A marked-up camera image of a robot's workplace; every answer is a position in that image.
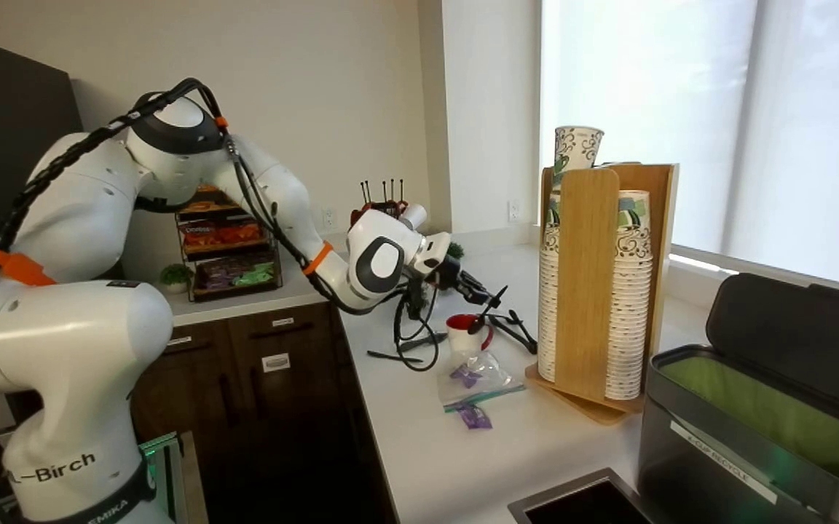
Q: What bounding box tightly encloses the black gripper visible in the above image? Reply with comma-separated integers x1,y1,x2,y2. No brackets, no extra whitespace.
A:
437,244,498,313

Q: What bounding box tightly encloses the small black plastic spoon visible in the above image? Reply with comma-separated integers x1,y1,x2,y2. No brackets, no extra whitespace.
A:
473,282,511,333

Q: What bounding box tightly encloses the patterned paper cup stack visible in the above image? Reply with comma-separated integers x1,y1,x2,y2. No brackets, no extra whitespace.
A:
535,172,567,386
602,186,654,404

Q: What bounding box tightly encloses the wooden cup holder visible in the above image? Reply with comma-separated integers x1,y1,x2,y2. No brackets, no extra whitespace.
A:
527,161,680,419

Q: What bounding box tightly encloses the purple packet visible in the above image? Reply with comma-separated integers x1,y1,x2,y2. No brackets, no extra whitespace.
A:
457,404,495,435

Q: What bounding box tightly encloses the single patterned paper cup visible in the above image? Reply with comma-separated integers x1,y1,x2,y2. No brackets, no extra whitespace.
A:
549,124,606,179

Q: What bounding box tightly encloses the black square counter inset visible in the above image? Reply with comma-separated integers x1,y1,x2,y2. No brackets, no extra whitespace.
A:
504,467,660,524

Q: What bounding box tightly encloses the tiered snack rack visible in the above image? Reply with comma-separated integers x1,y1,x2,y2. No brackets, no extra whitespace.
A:
171,186,283,303

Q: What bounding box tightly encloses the dark wooden drawer cabinet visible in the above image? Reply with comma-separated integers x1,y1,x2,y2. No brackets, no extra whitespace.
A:
125,301,393,524

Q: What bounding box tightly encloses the white window blind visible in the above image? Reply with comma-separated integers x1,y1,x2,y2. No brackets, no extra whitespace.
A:
538,0,839,294

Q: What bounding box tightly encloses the small green item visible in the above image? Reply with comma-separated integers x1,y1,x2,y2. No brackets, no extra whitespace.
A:
156,260,195,294

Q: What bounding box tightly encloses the steel bin with black lid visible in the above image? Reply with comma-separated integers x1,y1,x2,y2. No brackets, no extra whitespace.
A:
635,272,839,524

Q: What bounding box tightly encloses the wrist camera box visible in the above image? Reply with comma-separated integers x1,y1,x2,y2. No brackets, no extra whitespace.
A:
417,231,457,281

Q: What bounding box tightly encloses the wire stand with red mugs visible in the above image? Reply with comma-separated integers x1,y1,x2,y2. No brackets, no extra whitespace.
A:
347,176,412,231

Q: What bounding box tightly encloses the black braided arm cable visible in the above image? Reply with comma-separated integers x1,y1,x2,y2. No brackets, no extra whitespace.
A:
0,75,452,375

